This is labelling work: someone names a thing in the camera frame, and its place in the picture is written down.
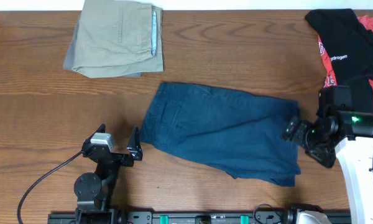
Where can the navy blue shorts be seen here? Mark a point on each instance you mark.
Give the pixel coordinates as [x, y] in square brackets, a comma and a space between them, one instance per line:
[233, 131]

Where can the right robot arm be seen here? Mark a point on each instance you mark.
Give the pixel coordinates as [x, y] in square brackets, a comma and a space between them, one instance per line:
[340, 134]

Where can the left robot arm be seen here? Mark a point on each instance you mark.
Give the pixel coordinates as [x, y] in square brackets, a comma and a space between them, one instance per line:
[95, 189]

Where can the black t-shirt with print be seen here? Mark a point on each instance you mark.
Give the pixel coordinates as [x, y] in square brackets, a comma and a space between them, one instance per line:
[350, 48]

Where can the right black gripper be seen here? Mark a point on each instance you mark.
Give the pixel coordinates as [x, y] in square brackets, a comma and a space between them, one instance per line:
[325, 158]

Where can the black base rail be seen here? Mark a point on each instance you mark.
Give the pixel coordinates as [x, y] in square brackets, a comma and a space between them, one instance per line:
[157, 218]

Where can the folded khaki shorts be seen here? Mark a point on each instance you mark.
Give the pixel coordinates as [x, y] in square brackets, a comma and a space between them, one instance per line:
[118, 38]

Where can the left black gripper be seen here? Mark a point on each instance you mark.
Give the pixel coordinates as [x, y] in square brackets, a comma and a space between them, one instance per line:
[135, 150]

